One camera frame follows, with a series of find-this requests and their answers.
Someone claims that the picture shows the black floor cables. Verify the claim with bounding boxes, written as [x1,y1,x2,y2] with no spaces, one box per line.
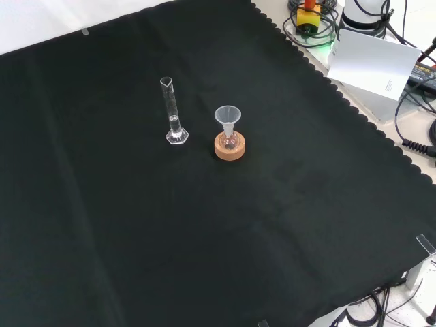
[329,279,436,327]

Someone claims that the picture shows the black bench cloth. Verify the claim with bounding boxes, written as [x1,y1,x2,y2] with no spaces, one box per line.
[0,0,436,327]

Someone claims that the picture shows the round-bottom glass flask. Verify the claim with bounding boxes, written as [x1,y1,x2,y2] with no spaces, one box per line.
[219,131,239,151]

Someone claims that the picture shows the clear plastic funnel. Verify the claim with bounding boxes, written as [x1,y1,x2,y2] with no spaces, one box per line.
[214,105,243,138]

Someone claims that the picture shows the yellow stop button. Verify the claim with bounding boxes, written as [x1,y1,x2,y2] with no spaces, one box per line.
[295,0,322,36]

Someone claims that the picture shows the black coiled cable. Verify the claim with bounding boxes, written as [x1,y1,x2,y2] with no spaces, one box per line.
[394,84,436,158]

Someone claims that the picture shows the black power adapter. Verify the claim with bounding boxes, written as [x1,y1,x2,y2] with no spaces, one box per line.
[407,63,436,90]

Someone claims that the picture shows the cork ring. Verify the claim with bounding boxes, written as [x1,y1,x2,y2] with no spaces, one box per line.
[214,132,247,161]

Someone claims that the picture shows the aluminium bench leg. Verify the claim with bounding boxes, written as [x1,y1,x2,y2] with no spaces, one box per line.
[406,253,436,291]

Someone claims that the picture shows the pale board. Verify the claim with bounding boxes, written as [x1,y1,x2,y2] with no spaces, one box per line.
[326,28,422,102]

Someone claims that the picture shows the clear graduated cylinder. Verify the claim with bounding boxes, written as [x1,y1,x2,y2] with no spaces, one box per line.
[159,76,190,146]

